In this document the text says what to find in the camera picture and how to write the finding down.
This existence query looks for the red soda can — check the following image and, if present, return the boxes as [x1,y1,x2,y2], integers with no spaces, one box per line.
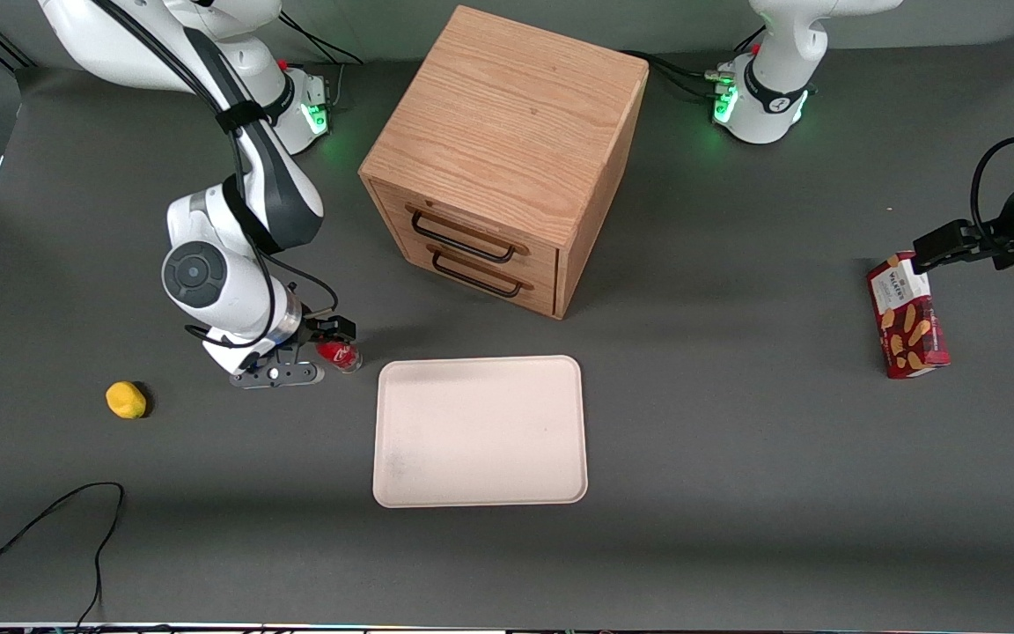
[316,338,364,374]

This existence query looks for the beige plastic tray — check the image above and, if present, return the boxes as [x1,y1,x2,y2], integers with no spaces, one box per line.
[372,355,589,509]

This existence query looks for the red shortbread cookie box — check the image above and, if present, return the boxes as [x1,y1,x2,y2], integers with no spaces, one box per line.
[866,252,952,380]

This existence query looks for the yellow toy lemon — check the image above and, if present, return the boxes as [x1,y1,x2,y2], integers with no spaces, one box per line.
[106,380,149,420]

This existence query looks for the wooden drawer front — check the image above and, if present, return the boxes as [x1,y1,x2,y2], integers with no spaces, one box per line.
[378,181,562,284]
[401,236,559,319]

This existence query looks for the wooden drawer cabinet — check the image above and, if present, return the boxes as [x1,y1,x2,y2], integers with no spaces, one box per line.
[358,4,650,321]

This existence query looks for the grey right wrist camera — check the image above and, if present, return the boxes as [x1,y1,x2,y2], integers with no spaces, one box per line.
[229,359,327,390]

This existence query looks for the black metal drawer handle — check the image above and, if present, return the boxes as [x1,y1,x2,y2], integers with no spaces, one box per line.
[428,245,535,299]
[407,206,531,264]

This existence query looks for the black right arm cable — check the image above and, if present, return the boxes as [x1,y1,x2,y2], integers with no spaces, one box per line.
[89,0,342,349]

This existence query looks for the loose black table cable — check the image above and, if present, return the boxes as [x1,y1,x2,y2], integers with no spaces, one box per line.
[0,481,126,631]

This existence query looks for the black right base cable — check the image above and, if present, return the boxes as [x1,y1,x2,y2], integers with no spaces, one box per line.
[276,11,365,107]

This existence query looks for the black left base cables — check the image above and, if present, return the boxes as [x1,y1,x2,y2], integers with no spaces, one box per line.
[621,25,768,100]

